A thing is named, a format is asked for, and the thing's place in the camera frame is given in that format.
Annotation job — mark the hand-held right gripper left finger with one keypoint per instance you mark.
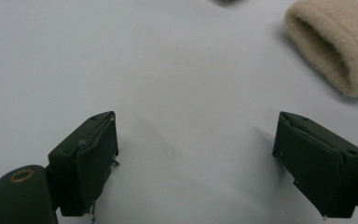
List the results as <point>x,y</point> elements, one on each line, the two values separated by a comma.
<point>87,168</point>

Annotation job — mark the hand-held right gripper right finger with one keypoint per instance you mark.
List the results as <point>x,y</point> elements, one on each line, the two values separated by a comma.
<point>320,168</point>

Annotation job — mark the black glove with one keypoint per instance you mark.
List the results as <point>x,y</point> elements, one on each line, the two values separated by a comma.
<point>228,1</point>

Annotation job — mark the beige fleece glove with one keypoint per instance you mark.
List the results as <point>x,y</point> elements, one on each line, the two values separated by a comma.
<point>335,43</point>

